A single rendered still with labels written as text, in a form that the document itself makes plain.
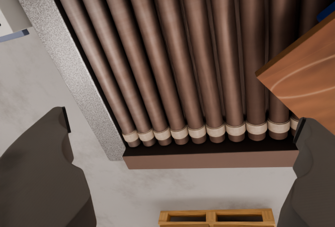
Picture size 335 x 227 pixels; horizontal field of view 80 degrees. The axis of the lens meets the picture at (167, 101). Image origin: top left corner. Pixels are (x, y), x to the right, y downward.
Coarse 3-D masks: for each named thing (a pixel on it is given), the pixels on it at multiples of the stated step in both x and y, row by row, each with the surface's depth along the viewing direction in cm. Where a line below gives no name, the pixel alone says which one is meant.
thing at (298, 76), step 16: (320, 32) 25; (288, 48) 27; (304, 48) 26; (320, 48) 26; (272, 64) 28; (288, 64) 28; (304, 64) 27; (320, 64) 27; (272, 80) 29; (288, 80) 29; (304, 80) 28; (320, 80) 28; (288, 96) 30; (304, 96) 30; (320, 96) 29; (304, 112) 31; (320, 112) 30
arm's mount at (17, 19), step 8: (0, 0) 44; (8, 0) 45; (16, 0) 47; (0, 8) 43; (8, 8) 45; (16, 8) 47; (0, 16) 44; (8, 16) 45; (16, 16) 47; (24, 16) 49; (0, 24) 45; (8, 24) 45; (16, 24) 46; (24, 24) 48; (0, 32) 46; (8, 32) 46
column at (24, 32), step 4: (16, 32) 52; (20, 32) 52; (24, 32) 53; (28, 32) 54; (0, 36) 54; (4, 36) 54; (8, 36) 54; (12, 36) 53; (16, 36) 53; (20, 36) 53; (0, 40) 55; (4, 40) 54
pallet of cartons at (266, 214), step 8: (160, 216) 250; (168, 216) 250; (176, 216) 251; (184, 216) 248; (192, 216) 244; (200, 216) 241; (208, 216) 228; (216, 216) 230; (224, 216) 232; (232, 216) 229; (240, 216) 226; (248, 216) 223; (256, 216) 220; (264, 216) 208; (272, 216) 205; (160, 224) 243; (168, 224) 239; (176, 224) 235; (184, 224) 232; (192, 224) 228; (200, 224) 224; (208, 224) 221; (216, 224) 219; (224, 224) 216; (232, 224) 213; (240, 224) 210; (248, 224) 208; (256, 224) 205; (264, 224) 202; (272, 224) 200
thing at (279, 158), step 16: (176, 144) 58; (192, 144) 56; (208, 144) 55; (224, 144) 53; (240, 144) 52; (256, 144) 51; (272, 144) 49; (288, 144) 48; (128, 160) 60; (144, 160) 58; (160, 160) 57; (176, 160) 56; (192, 160) 55; (208, 160) 54; (224, 160) 52; (240, 160) 51; (256, 160) 50; (272, 160) 49; (288, 160) 48
